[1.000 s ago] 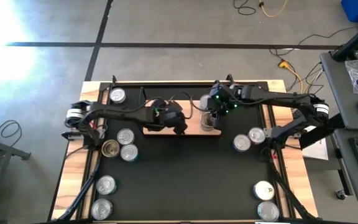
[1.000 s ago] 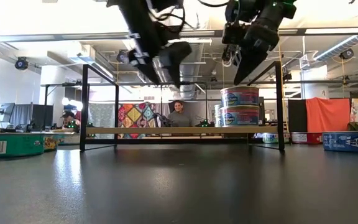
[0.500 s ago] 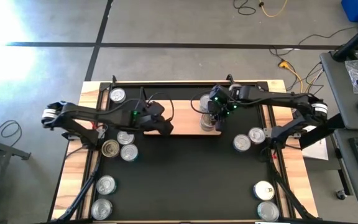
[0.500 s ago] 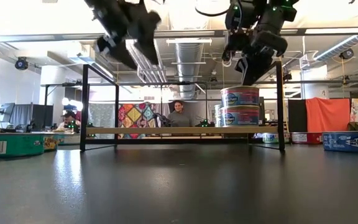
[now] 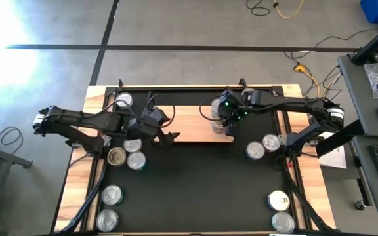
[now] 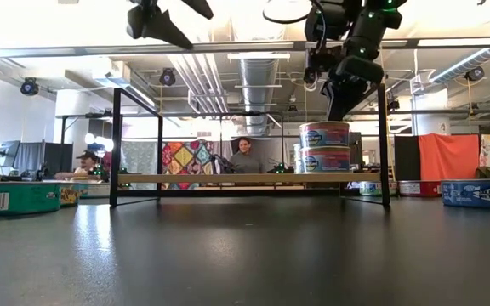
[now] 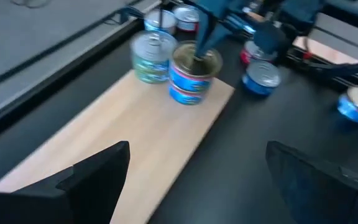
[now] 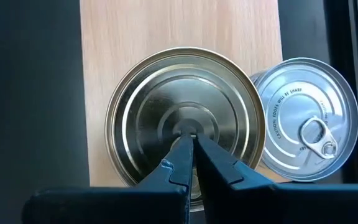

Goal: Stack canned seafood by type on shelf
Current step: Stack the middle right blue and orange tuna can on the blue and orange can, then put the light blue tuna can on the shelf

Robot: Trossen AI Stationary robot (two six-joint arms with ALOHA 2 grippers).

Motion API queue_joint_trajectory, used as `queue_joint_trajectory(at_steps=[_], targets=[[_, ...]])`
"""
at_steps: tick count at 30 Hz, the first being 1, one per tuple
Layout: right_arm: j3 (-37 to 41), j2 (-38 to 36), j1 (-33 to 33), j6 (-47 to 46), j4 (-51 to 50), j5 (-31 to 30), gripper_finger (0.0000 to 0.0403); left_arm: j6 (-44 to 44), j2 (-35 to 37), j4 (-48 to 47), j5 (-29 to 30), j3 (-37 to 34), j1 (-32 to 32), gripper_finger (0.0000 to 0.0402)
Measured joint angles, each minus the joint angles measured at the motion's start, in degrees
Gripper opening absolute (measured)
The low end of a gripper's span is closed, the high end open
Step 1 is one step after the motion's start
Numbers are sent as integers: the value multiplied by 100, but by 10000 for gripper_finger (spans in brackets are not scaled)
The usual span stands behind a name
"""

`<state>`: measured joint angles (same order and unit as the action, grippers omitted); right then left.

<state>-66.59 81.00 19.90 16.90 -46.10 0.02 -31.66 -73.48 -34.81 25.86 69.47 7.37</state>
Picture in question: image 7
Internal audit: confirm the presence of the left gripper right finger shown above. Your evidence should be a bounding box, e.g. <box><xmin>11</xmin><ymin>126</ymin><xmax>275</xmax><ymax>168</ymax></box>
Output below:
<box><xmin>265</xmin><ymin>141</ymin><xmax>358</xmax><ymax>224</ymax></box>

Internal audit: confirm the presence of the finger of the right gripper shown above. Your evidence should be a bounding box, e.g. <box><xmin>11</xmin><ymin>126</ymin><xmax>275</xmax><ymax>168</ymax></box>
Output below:
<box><xmin>201</xmin><ymin>16</ymin><xmax>233</xmax><ymax>58</ymax></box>
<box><xmin>195</xmin><ymin>15</ymin><xmax>213</xmax><ymax>59</ymax></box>

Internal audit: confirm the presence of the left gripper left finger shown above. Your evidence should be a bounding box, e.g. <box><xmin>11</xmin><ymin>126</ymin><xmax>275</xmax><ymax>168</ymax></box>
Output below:
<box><xmin>0</xmin><ymin>141</ymin><xmax>131</xmax><ymax>224</ymax></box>

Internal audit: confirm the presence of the silver-lid green tuna can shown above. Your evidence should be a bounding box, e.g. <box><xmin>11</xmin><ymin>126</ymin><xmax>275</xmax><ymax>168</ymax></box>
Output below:
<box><xmin>130</xmin><ymin>30</ymin><xmax>178</xmax><ymax>71</ymax></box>

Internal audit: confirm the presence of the wooden shelf with black frame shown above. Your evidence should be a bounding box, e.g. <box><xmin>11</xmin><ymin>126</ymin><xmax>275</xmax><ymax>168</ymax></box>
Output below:
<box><xmin>0</xmin><ymin>2</ymin><xmax>236</xmax><ymax>224</ymax></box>

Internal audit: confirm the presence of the silver-lid red can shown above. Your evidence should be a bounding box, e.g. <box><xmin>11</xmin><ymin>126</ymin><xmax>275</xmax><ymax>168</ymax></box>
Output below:
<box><xmin>240</xmin><ymin>40</ymin><xmax>278</xmax><ymax>65</ymax></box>
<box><xmin>172</xmin><ymin>4</ymin><xmax>200</xmax><ymax>33</ymax></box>

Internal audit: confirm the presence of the silver-lid white-green can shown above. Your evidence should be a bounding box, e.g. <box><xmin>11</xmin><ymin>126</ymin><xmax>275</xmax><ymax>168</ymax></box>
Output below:
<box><xmin>144</xmin><ymin>8</ymin><xmax>178</xmax><ymax>35</ymax></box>

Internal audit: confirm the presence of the silver-lid blue can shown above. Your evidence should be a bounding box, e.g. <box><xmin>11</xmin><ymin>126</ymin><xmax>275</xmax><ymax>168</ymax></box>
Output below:
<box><xmin>242</xmin><ymin>60</ymin><xmax>282</xmax><ymax>96</ymax></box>

